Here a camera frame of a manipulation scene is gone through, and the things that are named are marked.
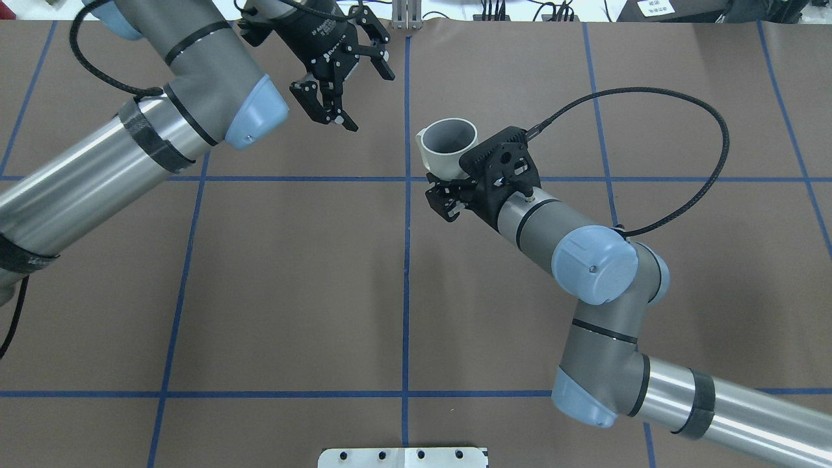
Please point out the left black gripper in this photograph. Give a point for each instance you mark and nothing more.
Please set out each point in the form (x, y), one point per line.
(317, 38)

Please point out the white mug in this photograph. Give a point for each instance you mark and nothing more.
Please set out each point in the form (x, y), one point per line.
(441, 145)

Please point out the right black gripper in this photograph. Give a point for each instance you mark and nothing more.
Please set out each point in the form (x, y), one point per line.
(447, 198)

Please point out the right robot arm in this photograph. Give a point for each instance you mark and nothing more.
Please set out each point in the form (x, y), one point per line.
(602, 373)

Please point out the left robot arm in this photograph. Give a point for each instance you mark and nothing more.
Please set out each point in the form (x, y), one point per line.
(218, 93)

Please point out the metal mounting plate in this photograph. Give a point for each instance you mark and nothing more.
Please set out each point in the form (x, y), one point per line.
(405, 457)

